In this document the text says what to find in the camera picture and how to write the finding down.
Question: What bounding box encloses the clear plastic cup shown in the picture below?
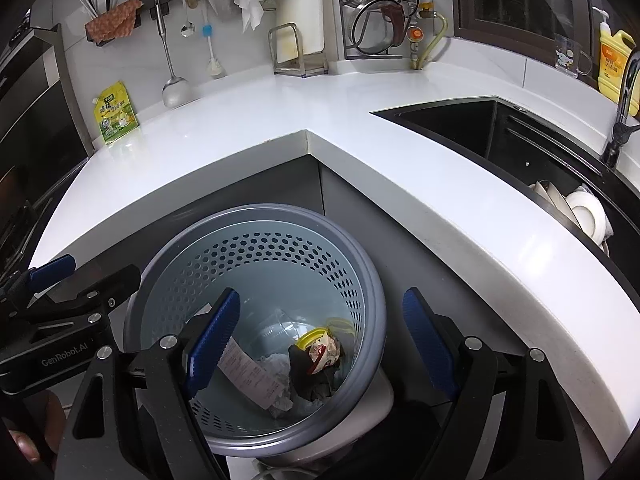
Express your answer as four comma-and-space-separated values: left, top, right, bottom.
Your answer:
253, 309, 316, 359

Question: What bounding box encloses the yellow plastic lid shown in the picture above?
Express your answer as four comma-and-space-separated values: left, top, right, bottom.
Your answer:
295, 316, 357, 352

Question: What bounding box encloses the red white snack wrapper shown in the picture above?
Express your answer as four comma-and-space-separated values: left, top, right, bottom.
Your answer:
305, 333, 342, 375

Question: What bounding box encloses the dark grey cloth rag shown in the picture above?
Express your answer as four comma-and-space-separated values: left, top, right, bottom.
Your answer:
288, 344, 344, 402

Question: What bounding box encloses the grey perforated trash bin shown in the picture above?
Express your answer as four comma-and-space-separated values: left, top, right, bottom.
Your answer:
124, 204, 386, 457

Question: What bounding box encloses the black kitchen sink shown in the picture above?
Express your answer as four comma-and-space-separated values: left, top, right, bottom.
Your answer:
376, 96, 639, 288

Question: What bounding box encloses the person left hand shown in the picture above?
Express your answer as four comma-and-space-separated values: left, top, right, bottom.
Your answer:
1, 389, 66, 469

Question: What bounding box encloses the black oven appliance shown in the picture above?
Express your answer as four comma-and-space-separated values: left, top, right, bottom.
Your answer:
1, 25, 93, 275

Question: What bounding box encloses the yellow green seasoning pouch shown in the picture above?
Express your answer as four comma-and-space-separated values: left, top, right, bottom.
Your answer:
92, 80, 139, 144

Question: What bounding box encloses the steel ladle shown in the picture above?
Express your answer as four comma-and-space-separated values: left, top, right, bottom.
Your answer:
152, 1, 194, 110

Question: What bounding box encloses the blue white bottle brush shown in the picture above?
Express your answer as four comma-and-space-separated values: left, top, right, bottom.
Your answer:
200, 1, 226, 79

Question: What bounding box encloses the orange hanging dishcloth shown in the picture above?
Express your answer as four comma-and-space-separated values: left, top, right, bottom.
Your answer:
85, 0, 143, 44

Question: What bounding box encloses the small steel spoon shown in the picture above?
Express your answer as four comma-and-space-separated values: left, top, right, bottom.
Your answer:
180, 0, 195, 38

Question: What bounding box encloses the steel cutting board rack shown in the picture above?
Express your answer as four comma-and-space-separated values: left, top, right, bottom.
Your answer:
268, 22, 329, 79

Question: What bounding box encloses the black sink faucet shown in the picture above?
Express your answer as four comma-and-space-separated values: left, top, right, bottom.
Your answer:
600, 47, 640, 170

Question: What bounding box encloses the white hanging cloth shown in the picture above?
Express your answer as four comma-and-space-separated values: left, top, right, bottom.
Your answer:
234, 0, 265, 32

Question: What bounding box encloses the white cutting board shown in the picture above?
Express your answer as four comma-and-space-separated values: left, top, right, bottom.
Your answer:
275, 0, 331, 57

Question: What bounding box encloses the clear glass mug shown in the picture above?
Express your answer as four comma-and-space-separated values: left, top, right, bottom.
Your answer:
554, 34, 592, 79

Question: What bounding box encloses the yellow detergent bottle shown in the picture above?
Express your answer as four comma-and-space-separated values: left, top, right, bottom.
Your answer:
592, 6, 636, 103

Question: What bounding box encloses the black dish rack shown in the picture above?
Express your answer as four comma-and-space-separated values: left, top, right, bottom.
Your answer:
337, 0, 419, 60

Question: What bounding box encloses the dark window frame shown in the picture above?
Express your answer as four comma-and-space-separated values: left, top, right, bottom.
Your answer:
454, 0, 597, 64

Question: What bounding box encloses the yellow green gas hose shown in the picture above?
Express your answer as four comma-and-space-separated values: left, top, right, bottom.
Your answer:
409, 4, 450, 72

